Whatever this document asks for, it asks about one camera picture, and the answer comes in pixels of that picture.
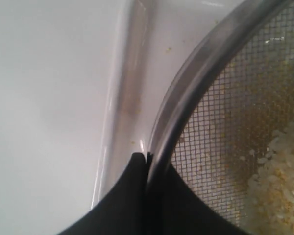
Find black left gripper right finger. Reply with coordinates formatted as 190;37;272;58
143;166;238;235

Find white square tray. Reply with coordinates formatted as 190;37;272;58
92;0;240;206

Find round metal sieve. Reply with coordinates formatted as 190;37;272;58
146;0;294;235

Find yellow grain pile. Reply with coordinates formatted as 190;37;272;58
161;42;294;174

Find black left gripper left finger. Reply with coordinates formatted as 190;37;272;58
60;153;147;235

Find white rice grains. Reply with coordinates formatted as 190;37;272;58
241;118;294;235

